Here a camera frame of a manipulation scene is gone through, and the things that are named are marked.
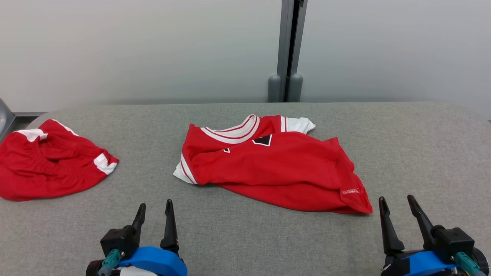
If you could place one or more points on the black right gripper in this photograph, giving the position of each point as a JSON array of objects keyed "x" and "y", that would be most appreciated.
[{"x": 395, "y": 264}]

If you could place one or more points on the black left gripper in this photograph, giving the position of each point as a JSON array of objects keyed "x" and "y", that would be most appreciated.
[{"x": 179, "y": 257}]

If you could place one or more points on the red white basketball shorts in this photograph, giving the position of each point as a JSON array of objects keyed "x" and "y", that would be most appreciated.
[{"x": 42, "y": 168}]

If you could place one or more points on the red white basketball jersey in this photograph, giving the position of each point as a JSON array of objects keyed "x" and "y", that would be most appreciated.
[{"x": 276, "y": 168}]

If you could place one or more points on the grey fabric upholstered surface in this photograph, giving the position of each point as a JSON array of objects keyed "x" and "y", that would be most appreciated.
[{"x": 268, "y": 237}]

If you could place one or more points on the blue left camera mount plate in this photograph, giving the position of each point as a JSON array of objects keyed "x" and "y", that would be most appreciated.
[{"x": 157, "y": 260}]

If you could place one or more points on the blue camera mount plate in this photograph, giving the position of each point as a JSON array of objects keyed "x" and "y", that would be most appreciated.
[
  {"x": 157, "y": 260},
  {"x": 429, "y": 264}
]

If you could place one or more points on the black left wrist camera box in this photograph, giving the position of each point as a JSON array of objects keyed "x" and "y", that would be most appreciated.
[{"x": 117, "y": 239}]

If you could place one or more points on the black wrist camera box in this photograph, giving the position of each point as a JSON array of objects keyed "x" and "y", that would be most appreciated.
[
  {"x": 117, "y": 239},
  {"x": 454, "y": 239}
]

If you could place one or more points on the blue right camera mount plate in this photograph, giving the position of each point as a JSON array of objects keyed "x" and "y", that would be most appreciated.
[{"x": 429, "y": 264}]

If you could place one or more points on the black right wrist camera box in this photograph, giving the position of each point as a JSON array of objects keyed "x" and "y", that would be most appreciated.
[{"x": 454, "y": 239}]

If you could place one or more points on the grey metal partition frame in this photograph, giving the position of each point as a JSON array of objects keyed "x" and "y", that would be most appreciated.
[{"x": 5, "y": 119}]

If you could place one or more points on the grey metal partition post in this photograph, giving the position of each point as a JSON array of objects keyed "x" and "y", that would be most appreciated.
[{"x": 285, "y": 46}]

